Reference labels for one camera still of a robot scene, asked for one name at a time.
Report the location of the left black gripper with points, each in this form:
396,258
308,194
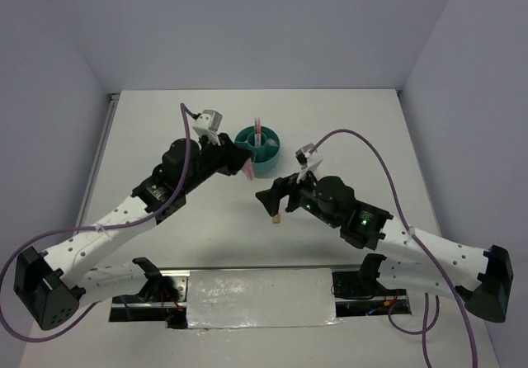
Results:
232,156

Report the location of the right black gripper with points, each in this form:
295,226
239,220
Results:
281,186

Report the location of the pink translucent correction tape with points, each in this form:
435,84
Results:
248,170

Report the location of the red pen clear barrel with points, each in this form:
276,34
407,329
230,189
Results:
258,137

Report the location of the pink and grey stapler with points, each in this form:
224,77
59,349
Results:
317,172

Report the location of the clear tape roll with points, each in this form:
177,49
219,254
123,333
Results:
272,142

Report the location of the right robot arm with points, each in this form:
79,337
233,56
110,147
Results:
401,257

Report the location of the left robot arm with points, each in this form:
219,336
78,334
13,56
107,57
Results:
55,283

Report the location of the teal round compartment organizer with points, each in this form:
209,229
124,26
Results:
265,158

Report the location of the silver foil sheet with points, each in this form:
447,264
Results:
271,298

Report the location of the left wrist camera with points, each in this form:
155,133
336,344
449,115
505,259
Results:
206,124

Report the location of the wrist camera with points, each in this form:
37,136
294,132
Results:
309,159
206,124

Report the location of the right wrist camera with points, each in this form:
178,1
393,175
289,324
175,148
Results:
309,159

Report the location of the aluminium rail left edge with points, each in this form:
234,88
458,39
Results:
101,146

